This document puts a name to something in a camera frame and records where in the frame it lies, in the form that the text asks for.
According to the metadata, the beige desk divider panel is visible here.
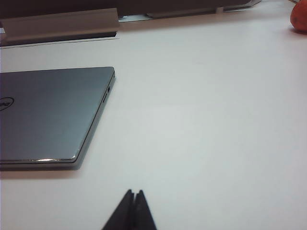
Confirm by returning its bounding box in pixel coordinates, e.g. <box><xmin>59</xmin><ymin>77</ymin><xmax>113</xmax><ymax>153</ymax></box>
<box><xmin>0</xmin><ymin>0</ymin><xmax>262</xmax><ymax>15</ymax></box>

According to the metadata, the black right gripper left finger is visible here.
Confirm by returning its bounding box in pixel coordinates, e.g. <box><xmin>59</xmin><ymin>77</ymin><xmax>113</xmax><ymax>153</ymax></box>
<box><xmin>102</xmin><ymin>189</ymin><xmax>135</xmax><ymax>230</ymax></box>

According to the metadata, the orange-red round fruit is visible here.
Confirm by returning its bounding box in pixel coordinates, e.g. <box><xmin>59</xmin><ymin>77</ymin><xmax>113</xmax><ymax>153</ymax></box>
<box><xmin>289</xmin><ymin>0</ymin><xmax>307</xmax><ymax>33</ymax></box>

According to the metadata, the silver Dell laptop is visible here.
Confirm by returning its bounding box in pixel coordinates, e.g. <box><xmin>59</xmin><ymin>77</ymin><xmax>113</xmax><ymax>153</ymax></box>
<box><xmin>0</xmin><ymin>66</ymin><xmax>116</xmax><ymax>172</ymax></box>

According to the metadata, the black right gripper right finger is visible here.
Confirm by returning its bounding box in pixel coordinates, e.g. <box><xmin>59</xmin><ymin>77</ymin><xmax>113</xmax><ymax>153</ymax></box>
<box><xmin>133</xmin><ymin>189</ymin><xmax>158</xmax><ymax>230</ymax></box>

